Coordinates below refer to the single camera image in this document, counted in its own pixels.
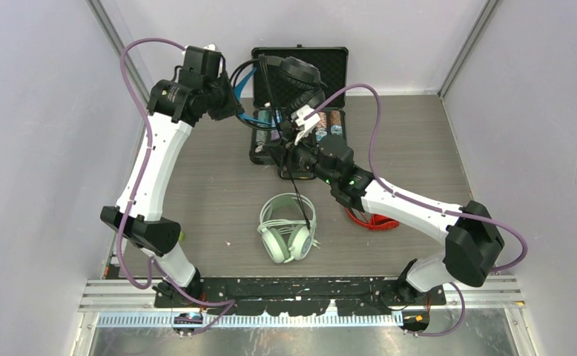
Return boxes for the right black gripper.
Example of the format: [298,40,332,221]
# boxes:
[264,128,337,186]

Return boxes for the black headphone cable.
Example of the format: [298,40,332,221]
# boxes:
[259,55,319,232]

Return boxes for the black poker chip case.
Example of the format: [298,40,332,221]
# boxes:
[244,44,349,166]

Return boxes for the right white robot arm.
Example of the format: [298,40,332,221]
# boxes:
[267,135,504,305]

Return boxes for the red headphones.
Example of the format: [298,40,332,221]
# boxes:
[345,208,400,231]

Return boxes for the purple cable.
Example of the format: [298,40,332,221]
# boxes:
[308,82,530,338]
[115,38,238,335]

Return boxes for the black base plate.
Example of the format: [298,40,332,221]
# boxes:
[151,276,448,318]

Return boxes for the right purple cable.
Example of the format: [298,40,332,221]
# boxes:
[308,82,530,338]

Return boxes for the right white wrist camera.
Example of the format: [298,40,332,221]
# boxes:
[291,105,320,145]

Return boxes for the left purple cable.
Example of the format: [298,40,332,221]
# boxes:
[115,38,238,335]

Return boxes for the mint green headphones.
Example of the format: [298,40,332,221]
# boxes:
[257,193,320,264]

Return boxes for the blue black headphones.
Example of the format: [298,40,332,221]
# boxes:
[228,54,326,136]

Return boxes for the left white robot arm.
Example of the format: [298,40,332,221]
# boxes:
[100,44,243,307]

